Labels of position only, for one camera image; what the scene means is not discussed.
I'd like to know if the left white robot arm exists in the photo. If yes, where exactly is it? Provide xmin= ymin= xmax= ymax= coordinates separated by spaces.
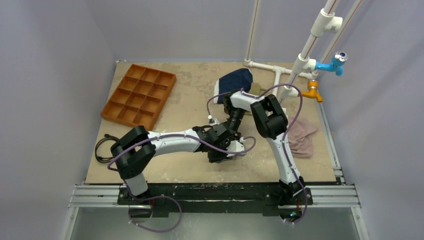
xmin=110 ymin=123 xmax=245 ymax=205

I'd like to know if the olive green underwear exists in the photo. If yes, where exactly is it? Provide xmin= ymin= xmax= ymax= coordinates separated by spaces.
xmin=248 ymin=82 xmax=263 ymax=96

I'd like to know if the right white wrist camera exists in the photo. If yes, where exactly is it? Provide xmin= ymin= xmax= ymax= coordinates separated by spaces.
xmin=207 ymin=114 xmax=219 ymax=126

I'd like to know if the purple cable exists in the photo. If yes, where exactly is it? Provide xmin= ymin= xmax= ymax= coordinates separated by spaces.
xmin=106 ymin=133 xmax=258 ymax=232
xmin=206 ymin=83 xmax=309 ymax=226

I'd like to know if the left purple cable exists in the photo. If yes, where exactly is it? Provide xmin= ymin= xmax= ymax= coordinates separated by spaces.
xmin=106 ymin=133 xmax=258 ymax=232

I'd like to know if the navy blue underwear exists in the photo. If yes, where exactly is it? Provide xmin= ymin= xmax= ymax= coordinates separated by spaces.
xmin=214 ymin=68 xmax=253 ymax=96

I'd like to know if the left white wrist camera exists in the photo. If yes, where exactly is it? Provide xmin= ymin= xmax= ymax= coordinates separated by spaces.
xmin=226 ymin=137 xmax=246 ymax=158

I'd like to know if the orange compartment tray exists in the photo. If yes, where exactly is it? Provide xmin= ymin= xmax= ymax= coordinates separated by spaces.
xmin=100 ymin=64 xmax=177 ymax=131

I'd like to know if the aluminium rail frame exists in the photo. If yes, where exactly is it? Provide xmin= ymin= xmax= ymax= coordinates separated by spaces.
xmin=67 ymin=158 xmax=362 ymax=210

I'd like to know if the white PVC pipe frame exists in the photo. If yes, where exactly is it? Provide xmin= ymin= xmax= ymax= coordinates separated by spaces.
xmin=244 ymin=0 xmax=362 ymax=84

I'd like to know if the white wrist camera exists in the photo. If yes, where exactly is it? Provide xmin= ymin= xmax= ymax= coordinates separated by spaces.
xmin=207 ymin=114 xmax=219 ymax=126
xmin=226 ymin=137 xmax=246 ymax=158

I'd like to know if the blue plastic faucet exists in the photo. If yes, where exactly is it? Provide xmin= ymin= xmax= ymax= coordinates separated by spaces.
xmin=314 ymin=51 xmax=349 ymax=77

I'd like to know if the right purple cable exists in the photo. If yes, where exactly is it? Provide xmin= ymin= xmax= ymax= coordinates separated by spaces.
xmin=206 ymin=83 xmax=309 ymax=226

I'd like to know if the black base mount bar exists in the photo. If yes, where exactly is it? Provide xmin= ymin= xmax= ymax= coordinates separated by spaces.
xmin=117 ymin=182 xmax=314 ymax=221

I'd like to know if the black coiled cable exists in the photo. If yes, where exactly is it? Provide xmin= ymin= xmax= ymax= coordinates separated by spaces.
xmin=94 ymin=133 xmax=120 ymax=164

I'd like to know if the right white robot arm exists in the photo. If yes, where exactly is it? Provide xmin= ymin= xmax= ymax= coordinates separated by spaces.
xmin=223 ymin=90 xmax=308 ymax=204

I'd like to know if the orange plastic faucet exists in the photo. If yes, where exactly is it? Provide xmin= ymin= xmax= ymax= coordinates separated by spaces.
xmin=297 ymin=80 xmax=323 ymax=103

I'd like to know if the pink underwear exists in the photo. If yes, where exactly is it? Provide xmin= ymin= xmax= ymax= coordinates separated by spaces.
xmin=288 ymin=117 xmax=318 ymax=159

